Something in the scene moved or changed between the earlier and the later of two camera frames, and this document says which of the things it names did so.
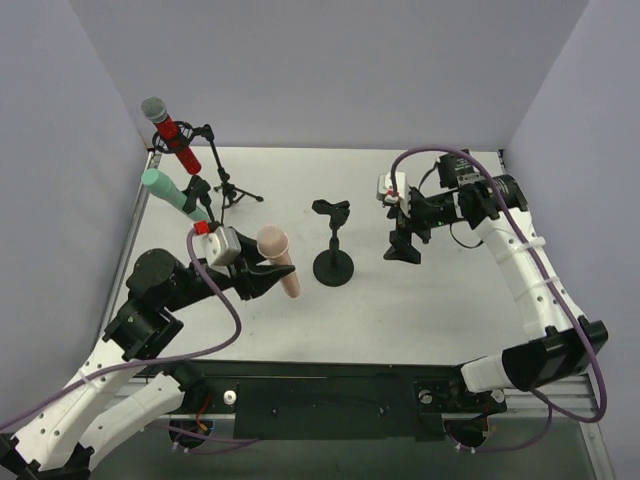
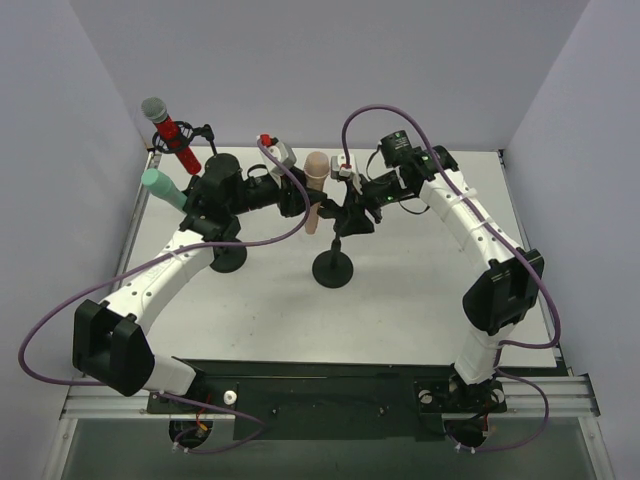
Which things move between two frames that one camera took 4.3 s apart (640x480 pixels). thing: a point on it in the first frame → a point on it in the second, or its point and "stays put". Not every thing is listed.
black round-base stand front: x=333 y=267 stays put
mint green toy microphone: x=171 y=194 stays put
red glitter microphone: x=156 y=110 stays put
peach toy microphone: x=273 y=245 → x=316 y=171
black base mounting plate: x=337 y=400 stays put
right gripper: x=415 y=215 → x=358 y=209
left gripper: x=242 y=280 → x=291 y=198
